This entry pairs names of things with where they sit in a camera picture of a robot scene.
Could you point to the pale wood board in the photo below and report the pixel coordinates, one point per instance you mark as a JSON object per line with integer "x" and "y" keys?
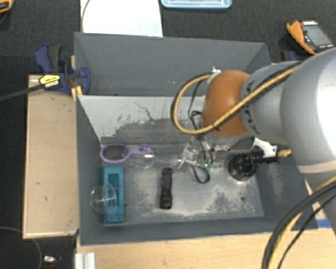
{"x": 50, "y": 161}

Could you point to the clear glass bowl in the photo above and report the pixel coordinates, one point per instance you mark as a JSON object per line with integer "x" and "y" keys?
{"x": 102, "y": 199}

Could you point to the black flashlight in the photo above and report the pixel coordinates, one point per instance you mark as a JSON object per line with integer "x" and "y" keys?
{"x": 166, "y": 188}

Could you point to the clear stemmed glass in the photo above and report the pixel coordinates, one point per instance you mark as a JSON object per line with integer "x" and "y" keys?
{"x": 141, "y": 162}

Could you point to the black round cup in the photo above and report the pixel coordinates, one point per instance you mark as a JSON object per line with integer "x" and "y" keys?
{"x": 239, "y": 168}

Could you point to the teal box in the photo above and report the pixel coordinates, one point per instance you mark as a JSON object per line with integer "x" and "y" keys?
{"x": 116, "y": 175}

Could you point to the purple hairbrush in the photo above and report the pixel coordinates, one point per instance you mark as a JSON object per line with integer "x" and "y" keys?
{"x": 112, "y": 152}

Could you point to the black cylinder on white bracket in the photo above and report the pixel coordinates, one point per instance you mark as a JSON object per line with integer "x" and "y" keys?
{"x": 264, "y": 155}

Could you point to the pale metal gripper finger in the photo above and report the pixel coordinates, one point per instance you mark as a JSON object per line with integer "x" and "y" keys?
{"x": 191, "y": 149}
{"x": 186, "y": 162}

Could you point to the grey metal bin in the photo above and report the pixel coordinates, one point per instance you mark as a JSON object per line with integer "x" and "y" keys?
{"x": 145, "y": 66}

